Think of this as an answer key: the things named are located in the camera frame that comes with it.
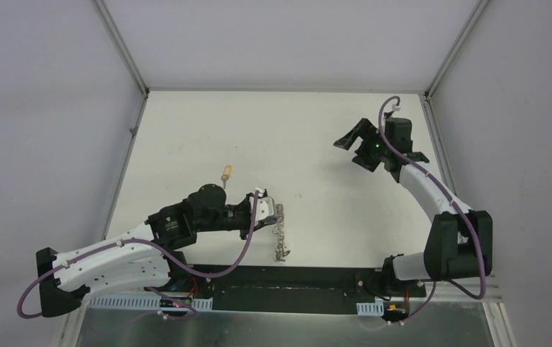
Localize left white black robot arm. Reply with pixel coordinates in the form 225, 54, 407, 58
35, 184, 277, 317

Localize metal disc with keyrings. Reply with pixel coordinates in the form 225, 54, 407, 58
273, 204, 290, 262

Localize white cable duct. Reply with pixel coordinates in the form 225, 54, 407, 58
88, 294, 213, 312
356, 301, 385, 317

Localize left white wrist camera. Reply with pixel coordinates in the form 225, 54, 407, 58
253, 187, 277, 228

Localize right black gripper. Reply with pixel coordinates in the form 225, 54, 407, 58
334, 119, 391, 173

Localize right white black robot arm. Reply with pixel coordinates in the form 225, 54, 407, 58
334, 118, 493, 299

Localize aluminium frame rail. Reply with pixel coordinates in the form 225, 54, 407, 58
431, 275, 503, 303

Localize right white cable duct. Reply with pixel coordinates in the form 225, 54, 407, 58
356, 301, 385, 317

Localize left white cable duct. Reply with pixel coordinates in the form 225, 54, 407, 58
88, 294, 213, 312

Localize yellow tag key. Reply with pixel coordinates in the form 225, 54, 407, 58
221, 165, 232, 189

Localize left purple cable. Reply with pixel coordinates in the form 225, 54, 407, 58
17, 190, 263, 321

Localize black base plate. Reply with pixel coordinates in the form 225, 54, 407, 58
143, 263, 427, 317

